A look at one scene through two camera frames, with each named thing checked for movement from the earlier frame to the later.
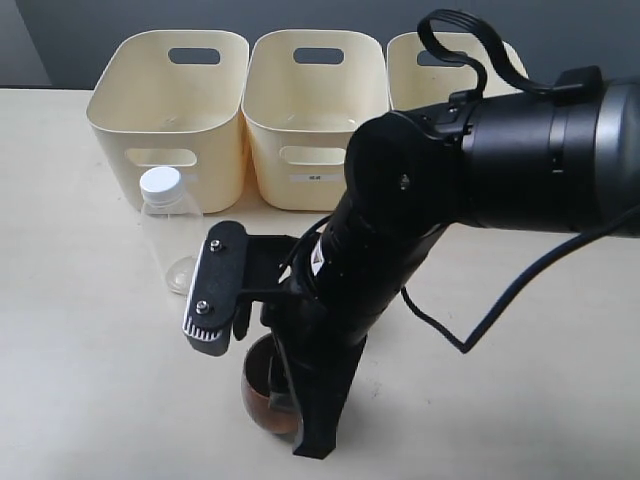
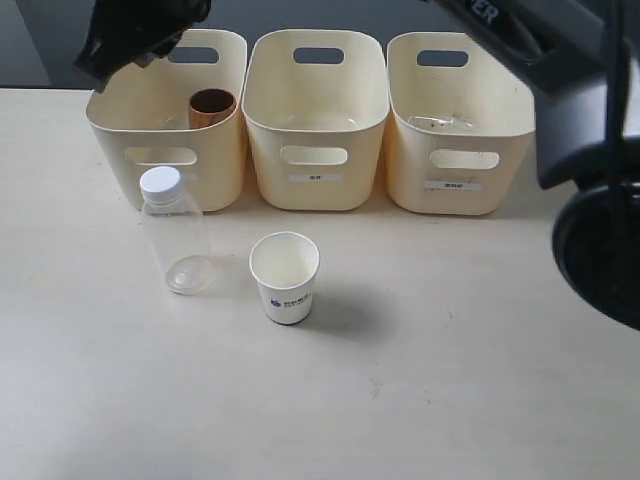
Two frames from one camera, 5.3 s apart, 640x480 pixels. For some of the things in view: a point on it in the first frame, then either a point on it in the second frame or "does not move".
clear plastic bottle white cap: (176, 223) does not move
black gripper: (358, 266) -> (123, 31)
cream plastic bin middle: (305, 92) does not move
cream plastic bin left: (174, 98) does not move
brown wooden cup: (256, 390) -> (209, 106)
